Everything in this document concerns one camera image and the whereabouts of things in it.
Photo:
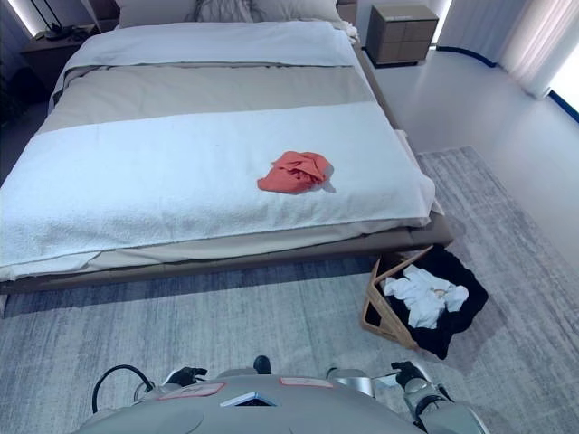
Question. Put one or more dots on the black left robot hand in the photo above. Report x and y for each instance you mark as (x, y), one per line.
(184, 376)

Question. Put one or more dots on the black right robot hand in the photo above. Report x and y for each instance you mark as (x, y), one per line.
(407, 373)

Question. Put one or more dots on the wooden laundry basket black liner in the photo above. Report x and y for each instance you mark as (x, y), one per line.
(398, 312)

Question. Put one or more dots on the white clothes pile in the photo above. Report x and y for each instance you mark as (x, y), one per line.
(425, 294)

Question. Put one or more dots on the white terry bed blanket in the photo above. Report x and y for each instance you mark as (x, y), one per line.
(181, 181)

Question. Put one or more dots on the grey robot torso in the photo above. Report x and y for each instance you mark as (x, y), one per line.
(258, 404)

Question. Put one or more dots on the black robot foot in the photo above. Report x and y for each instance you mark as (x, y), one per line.
(262, 364)

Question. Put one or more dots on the grey patterned floor rug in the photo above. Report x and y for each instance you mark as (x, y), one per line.
(316, 325)

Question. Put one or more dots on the crumpled orange garment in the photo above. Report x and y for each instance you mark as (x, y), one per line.
(294, 174)

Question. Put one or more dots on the beige duvet cover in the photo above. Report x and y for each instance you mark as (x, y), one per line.
(212, 90)

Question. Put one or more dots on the brown cube nightstand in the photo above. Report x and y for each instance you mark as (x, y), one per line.
(401, 34)

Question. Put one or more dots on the dark wooden bedside table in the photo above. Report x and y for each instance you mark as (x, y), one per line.
(54, 50)

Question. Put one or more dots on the white sheer curtain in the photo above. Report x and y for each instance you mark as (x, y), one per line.
(538, 40)

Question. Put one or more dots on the grey patterned pillow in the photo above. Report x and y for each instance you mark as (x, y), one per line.
(218, 10)

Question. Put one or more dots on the black desk lamp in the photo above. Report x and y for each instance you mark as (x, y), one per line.
(56, 22)

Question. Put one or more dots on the white pillow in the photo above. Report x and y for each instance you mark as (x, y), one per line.
(294, 10)

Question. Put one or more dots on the large bed with frame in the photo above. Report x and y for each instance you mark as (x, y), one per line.
(203, 149)

